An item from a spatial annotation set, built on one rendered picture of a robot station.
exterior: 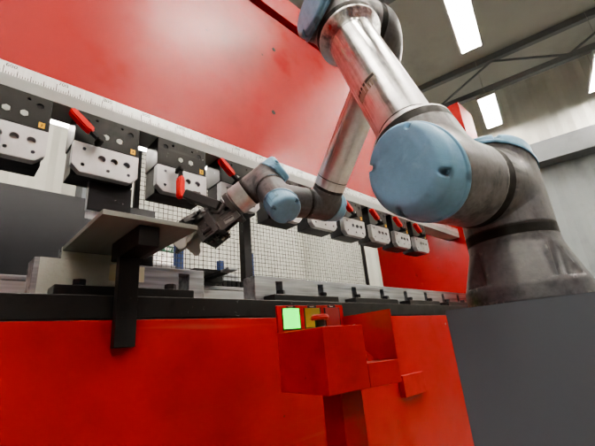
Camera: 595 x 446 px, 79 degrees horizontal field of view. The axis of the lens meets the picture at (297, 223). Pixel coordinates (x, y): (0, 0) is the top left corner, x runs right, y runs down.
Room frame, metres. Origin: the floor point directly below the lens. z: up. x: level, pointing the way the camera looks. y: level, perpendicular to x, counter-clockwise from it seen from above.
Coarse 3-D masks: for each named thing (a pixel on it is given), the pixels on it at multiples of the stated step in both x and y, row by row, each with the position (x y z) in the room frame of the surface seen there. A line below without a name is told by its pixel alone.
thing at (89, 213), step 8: (88, 184) 0.79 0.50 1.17; (96, 184) 0.80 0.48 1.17; (104, 184) 0.81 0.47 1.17; (88, 192) 0.79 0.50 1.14; (96, 192) 0.80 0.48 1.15; (104, 192) 0.81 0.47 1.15; (112, 192) 0.82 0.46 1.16; (120, 192) 0.84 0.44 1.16; (128, 192) 0.85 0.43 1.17; (88, 200) 0.79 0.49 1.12; (96, 200) 0.80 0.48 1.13; (104, 200) 0.81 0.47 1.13; (112, 200) 0.83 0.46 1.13; (120, 200) 0.84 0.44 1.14; (128, 200) 0.85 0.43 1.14; (88, 208) 0.79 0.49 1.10; (96, 208) 0.80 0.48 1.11; (104, 208) 0.81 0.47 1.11; (112, 208) 0.83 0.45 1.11; (120, 208) 0.84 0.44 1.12; (128, 208) 0.85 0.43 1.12; (88, 216) 0.80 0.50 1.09
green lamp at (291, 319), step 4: (296, 308) 0.86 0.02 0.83; (284, 312) 0.84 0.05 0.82; (288, 312) 0.85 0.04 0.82; (292, 312) 0.86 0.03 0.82; (296, 312) 0.86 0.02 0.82; (284, 316) 0.84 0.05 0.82; (288, 316) 0.85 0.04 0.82; (292, 316) 0.86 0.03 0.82; (296, 316) 0.86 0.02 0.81; (284, 320) 0.84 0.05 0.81; (288, 320) 0.85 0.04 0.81; (292, 320) 0.85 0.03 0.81; (296, 320) 0.86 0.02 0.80; (284, 324) 0.84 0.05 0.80; (288, 324) 0.85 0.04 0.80; (292, 324) 0.85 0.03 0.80; (296, 324) 0.86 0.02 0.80; (284, 328) 0.84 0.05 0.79; (288, 328) 0.85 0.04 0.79
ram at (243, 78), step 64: (0, 0) 0.60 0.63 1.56; (64, 0) 0.68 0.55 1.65; (128, 0) 0.80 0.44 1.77; (192, 0) 0.94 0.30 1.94; (64, 64) 0.70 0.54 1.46; (128, 64) 0.81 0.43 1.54; (192, 64) 0.95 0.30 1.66; (256, 64) 1.14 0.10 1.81; (320, 64) 1.44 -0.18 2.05; (192, 128) 0.95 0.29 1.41; (256, 128) 1.13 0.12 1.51; (320, 128) 1.39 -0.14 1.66
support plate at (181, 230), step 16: (96, 224) 0.61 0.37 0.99; (112, 224) 0.62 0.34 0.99; (128, 224) 0.63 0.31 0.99; (144, 224) 0.64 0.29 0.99; (160, 224) 0.64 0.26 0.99; (176, 224) 0.66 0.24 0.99; (80, 240) 0.69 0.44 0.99; (96, 240) 0.70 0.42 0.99; (112, 240) 0.71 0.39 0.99; (160, 240) 0.74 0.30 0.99; (176, 240) 0.75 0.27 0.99; (144, 256) 0.85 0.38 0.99
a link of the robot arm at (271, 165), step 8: (272, 160) 0.79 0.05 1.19; (256, 168) 0.81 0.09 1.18; (264, 168) 0.79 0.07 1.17; (272, 168) 0.79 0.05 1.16; (280, 168) 0.79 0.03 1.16; (248, 176) 0.81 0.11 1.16; (256, 176) 0.80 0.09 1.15; (264, 176) 0.78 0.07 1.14; (280, 176) 0.80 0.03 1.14; (288, 176) 0.82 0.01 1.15; (240, 184) 0.81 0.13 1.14; (248, 184) 0.81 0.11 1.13; (256, 184) 0.79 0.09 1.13; (248, 192) 0.81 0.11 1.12; (256, 200) 0.84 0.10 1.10
